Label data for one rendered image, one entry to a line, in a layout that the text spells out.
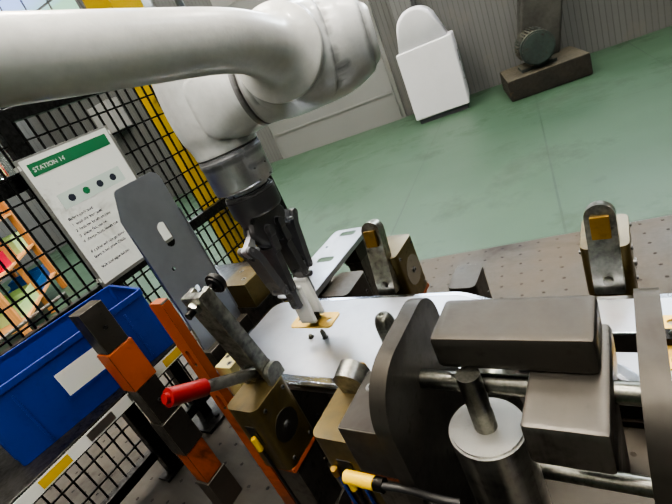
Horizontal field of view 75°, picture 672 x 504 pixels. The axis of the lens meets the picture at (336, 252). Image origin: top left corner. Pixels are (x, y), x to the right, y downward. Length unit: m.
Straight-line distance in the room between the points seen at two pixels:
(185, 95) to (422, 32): 6.13
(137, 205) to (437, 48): 5.98
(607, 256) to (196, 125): 0.55
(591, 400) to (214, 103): 0.48
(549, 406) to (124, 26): 0.39
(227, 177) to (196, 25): 0.24
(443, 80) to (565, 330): 6.38
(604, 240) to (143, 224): 0.72
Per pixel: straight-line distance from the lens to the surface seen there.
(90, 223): 1.12
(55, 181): 1.11
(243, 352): 0.59
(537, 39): 6.21
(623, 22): 7.64
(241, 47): 0.42
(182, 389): 0.55
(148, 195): 0.86
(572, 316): 0.34
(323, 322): 0.71
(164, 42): 0.40
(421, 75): 6.65
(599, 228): 0.65
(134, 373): 0.86
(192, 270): 0.89
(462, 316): 0.35
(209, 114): 0.58
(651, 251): 1.30
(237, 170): 0.60
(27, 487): 0.86
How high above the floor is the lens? 1.40
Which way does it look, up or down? 23 degrees down
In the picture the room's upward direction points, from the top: 24 degrees counter-clockwise
